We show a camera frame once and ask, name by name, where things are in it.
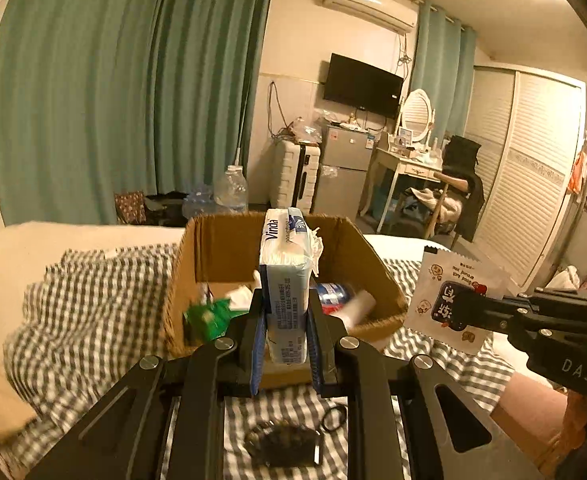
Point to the large clear water bottle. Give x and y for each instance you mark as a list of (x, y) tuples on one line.
[(231, 190)]

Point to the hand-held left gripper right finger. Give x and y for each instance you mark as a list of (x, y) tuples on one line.
[(316, 360)]

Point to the green snack packet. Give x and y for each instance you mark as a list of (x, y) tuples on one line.
[(206, 317)]

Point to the white cartoon print packet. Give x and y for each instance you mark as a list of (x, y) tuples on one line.
[(433, 290)]

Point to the black bag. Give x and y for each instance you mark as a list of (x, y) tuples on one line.
[(166, 210)]

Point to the silver fridge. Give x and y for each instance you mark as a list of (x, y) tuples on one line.
[(341, 155)]

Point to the black wall television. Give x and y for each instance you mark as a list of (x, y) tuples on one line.
[(361, 85)]

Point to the white louvred wardrobe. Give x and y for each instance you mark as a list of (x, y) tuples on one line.
[(533, 160)]

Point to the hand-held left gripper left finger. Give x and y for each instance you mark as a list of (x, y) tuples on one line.
[(259, 355)]

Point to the checked cloth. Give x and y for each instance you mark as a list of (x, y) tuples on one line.
[(98, 310)]

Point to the brown patterned bag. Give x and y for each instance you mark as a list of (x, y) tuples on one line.
[(129, 207)]

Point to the wide teal curtain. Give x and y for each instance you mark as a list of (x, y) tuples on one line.
[(123, 85)]

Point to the small blue label water bottle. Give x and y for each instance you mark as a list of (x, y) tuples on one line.
[(336, 294)]

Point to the person's right leg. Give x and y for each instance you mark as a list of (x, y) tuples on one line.
[(528, 415)]

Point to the white dressing table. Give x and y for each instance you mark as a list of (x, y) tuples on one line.
[(408, 165)]

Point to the pile of light clothes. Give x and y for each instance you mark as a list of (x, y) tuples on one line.
[(433, 200)]

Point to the white oval mirror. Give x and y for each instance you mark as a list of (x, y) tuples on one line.
[(417, 115)]

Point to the white and blue tissue pack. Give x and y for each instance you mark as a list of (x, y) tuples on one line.
[(286, 300)]

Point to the cardboard box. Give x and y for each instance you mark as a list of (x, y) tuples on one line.
[(213, 245)]

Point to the pack of water bottles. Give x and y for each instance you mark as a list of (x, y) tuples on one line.
[(198, 205)]

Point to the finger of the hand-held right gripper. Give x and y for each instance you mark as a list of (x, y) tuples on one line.
[(478, 307)]

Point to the white air conditioner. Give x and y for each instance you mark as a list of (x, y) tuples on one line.
[(368, 2)]

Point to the bed with white sheet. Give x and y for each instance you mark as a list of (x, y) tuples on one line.
[(48, 240)]

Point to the orange hanging garment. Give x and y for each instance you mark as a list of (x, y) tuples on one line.
[(577, 172)]

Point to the wooden chair with clothes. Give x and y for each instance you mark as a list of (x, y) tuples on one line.
[(463, 160)]

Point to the white suitcase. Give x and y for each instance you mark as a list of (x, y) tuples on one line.
[(291, 170)]

